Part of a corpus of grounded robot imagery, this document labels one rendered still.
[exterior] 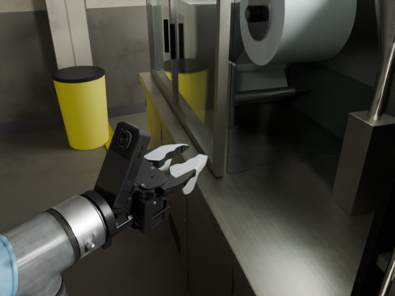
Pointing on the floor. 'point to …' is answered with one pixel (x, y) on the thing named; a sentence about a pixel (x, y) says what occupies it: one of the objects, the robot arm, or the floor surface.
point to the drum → (83, 105)
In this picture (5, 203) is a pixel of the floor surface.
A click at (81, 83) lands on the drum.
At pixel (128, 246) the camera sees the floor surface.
